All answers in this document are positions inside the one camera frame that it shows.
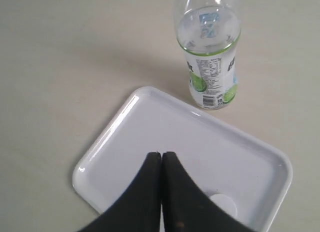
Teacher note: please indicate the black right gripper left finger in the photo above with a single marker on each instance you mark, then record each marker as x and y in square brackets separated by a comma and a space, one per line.
[139, 207]

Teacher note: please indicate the white rectangular plastic tray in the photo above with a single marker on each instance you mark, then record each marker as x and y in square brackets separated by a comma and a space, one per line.
[219, 157]

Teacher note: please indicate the white bottle cap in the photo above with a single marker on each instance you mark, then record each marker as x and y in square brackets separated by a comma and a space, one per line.
[225, 203]

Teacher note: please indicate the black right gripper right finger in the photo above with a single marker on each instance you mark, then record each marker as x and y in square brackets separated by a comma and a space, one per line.
[186, 207]

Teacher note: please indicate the clear plastic drink bottle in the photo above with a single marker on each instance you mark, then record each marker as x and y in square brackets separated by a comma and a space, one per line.
[208, 32]

